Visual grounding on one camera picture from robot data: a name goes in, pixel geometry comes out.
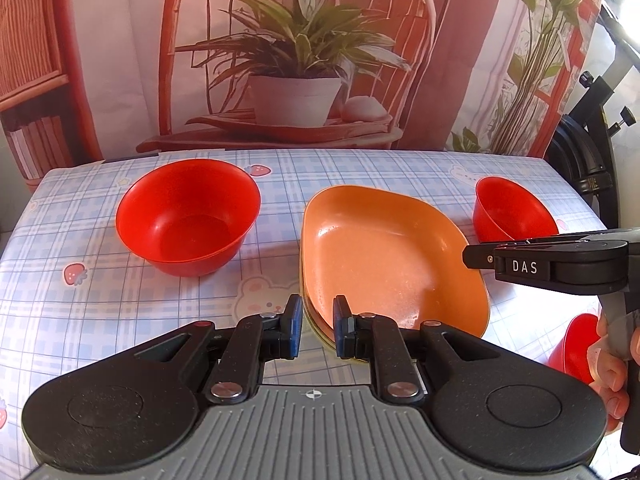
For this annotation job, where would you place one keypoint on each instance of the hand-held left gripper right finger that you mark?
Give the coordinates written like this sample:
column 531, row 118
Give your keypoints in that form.
column 340, row 330

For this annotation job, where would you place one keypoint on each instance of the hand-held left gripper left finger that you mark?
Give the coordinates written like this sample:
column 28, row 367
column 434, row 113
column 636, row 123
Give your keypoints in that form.
column 295, row 329

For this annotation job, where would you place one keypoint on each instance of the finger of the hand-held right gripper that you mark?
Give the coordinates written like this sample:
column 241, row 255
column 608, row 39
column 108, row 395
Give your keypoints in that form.
column 480, row 256

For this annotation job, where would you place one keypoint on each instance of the orange plate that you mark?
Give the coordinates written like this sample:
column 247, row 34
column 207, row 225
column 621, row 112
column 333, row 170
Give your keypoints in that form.
column 390, row 260

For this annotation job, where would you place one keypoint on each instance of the person's right hand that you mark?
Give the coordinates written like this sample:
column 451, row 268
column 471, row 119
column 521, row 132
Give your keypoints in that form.
column 611, row 385

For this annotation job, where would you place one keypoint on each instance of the small red bowl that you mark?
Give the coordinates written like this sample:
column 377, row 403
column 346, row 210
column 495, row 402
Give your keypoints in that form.
column 575, row 350
column 510, row 210

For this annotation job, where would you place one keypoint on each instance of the black metal stand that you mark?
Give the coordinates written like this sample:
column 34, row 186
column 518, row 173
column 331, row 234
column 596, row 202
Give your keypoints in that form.
column 590, row 160

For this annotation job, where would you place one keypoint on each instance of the large red bowl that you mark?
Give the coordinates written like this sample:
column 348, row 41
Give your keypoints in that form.
column 187, row 220

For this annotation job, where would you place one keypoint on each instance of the checked printed tablecloth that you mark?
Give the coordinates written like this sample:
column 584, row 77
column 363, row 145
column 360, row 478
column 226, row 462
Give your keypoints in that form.
column 100, row 300

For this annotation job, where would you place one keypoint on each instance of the printed plant backdrop cloth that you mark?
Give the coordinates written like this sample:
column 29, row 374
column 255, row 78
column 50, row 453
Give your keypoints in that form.
column 300, row 35

